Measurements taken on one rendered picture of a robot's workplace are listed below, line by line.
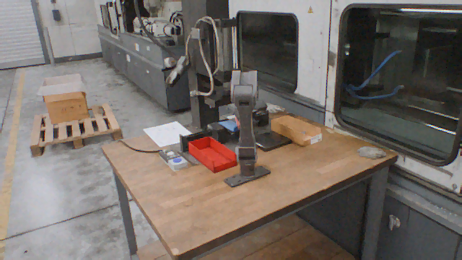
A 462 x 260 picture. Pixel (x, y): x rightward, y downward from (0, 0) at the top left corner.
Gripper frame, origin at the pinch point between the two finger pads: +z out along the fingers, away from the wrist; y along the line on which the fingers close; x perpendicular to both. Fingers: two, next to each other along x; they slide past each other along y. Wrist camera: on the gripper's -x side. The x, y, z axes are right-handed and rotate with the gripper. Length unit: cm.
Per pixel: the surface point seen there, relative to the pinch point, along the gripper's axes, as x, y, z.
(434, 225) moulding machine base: -56, -82, -5
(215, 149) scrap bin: 12.6, -2.5, 9.6
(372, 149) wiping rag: -44, -43, -17
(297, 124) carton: -35.7, -6.1, 3.0
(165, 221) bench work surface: 55, -35, -7
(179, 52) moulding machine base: -109, 257, 165
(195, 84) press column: 4.7, 38.2, 4.6
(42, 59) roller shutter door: 16, 752, 551
